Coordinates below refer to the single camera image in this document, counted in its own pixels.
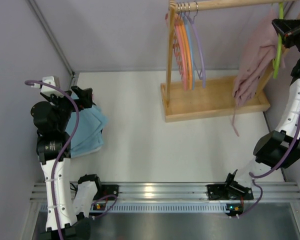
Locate purple clothes hanger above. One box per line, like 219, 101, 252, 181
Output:
186, 1, 207, 89

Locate green clothes hanger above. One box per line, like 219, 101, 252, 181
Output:
272, 2, 284, 79

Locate orange clothes hanger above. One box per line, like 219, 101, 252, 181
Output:
176, 13, 192, 91

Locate aluminium mounting rail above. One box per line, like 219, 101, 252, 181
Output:
29, 181, 300, 213

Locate pink clothes hanger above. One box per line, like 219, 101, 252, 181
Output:
172, 14, 190, 91

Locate pink trousers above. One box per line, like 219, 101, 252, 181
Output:
229, 7, 286, 137

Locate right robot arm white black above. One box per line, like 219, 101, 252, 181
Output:
222, 19, 300, 200

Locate blue clothes hanger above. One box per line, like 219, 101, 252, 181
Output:
182, 13, 195, 90

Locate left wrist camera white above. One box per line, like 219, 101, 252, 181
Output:
27, 75, 63, 97

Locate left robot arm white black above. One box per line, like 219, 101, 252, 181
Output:
30, 86, 102, 240

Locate blue trousers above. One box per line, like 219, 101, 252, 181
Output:
36, 103, 110, 163

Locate white laundry basket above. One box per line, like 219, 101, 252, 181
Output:
87, 146, 102, 154

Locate wooden clothes rack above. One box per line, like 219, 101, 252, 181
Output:
160, 0, 300, 123

